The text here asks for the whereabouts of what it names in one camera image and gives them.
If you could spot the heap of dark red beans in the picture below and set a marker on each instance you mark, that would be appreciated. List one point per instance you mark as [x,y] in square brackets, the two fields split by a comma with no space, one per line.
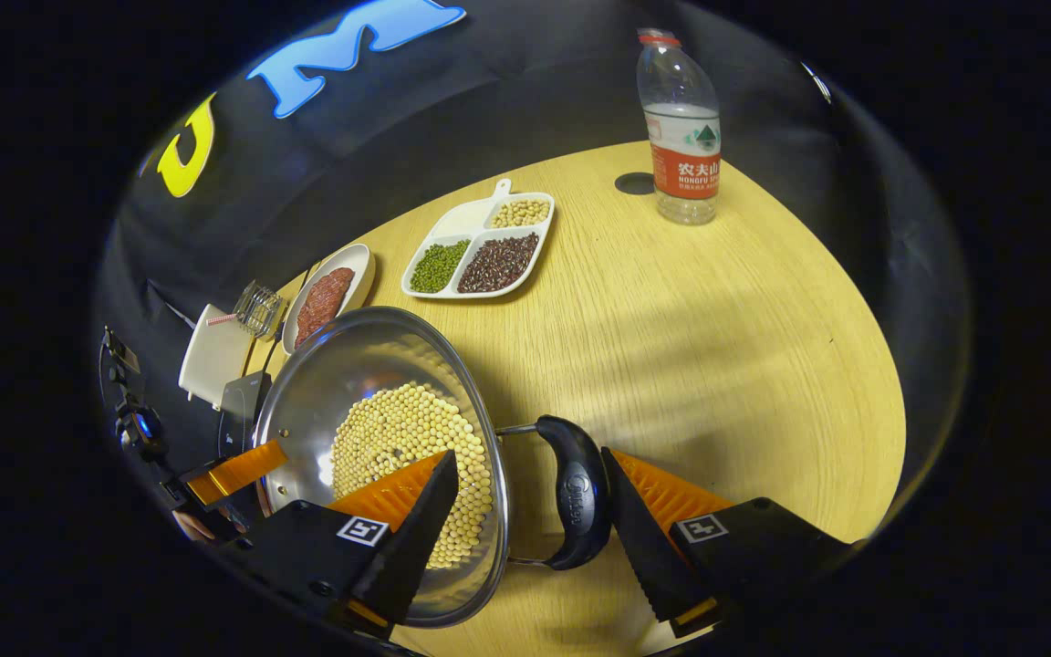
[498,263]

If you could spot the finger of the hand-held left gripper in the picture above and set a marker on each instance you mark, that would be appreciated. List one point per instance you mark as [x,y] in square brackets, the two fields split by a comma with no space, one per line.
[238,470]

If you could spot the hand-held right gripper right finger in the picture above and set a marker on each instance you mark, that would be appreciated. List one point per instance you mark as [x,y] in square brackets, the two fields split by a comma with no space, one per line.
[649,547]

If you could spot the pile of soybeans in pot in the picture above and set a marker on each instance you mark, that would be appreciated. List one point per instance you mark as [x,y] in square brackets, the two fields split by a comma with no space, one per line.
[398,429]

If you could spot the clear plastic water bottle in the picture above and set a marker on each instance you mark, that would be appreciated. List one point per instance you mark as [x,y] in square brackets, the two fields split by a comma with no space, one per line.
[685,137]

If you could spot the small heap of soybeans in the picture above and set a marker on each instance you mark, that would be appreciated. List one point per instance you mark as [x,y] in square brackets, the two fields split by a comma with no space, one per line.
[521,213]

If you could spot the pink utensil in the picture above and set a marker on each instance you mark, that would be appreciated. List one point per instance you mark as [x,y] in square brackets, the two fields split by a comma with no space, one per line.
[220,319]

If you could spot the round white plate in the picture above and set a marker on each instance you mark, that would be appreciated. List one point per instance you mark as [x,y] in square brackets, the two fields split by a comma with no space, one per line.
[357,274]

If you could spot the stainless steel pot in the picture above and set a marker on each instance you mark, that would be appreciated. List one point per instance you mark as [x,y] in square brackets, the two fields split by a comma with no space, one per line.
[352,365]

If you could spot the white divided dish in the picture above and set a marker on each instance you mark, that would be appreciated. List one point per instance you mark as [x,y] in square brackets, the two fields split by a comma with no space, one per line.
[466,217]

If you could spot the white toaster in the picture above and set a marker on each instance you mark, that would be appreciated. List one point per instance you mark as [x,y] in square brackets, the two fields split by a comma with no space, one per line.
[215,360]

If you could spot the black induction cooktop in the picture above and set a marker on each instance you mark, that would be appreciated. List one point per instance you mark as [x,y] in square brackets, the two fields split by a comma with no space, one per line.
[243,411]

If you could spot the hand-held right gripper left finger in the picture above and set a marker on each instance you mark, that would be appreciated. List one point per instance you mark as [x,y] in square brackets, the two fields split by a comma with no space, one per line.
[416,547]

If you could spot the heap of green mung beans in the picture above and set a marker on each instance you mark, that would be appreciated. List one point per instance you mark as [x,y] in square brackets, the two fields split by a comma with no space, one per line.
[439,266]

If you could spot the brown meat piece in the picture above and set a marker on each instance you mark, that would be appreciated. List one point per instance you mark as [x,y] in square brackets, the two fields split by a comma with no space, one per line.
[309,321]
[334,287]

